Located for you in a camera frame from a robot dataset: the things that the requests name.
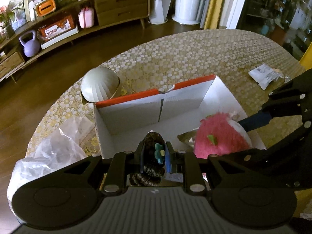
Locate black hair claw with scrunchie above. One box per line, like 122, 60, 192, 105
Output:
129, 131, 166, 186

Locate pink plush dragon fruit toy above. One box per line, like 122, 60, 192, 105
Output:
194, 113, 252, 159

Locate small black wrapper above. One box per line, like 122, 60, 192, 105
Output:
177, 128, 198, 149

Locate white printed package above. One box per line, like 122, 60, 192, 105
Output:
248, 63, 284, 90

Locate silver chicken snack pouch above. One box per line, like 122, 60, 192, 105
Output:
284, 75, 291, 83

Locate white cardboard box red edge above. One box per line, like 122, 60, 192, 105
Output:
94, 74, 267, 160

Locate gold patterned tablecloth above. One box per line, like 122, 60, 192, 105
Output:
26, 29, 305, 157

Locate clear crumpled plastic bag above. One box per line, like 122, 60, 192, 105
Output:
6, 115, 98, 200

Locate white shell shaped bowl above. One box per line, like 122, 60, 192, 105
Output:
80, 66, 121, 103

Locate yellow curtain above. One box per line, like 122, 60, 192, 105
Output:
204, 0, 224, 30

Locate white cylindrical air purifier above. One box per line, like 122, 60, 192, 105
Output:
172, 0, 200, 25

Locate purple kettlebell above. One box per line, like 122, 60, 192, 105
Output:
19, 30, 41, 58

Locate orange red gift box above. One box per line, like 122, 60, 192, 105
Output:
37, 15, 79, 50

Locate pink small case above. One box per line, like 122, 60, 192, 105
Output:
78, 7, 94, 28

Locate wooden sideboard cabinet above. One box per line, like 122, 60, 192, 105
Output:
1, 0, 150, 80

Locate orange tissue box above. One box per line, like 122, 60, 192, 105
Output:
36, 0, 57, 17

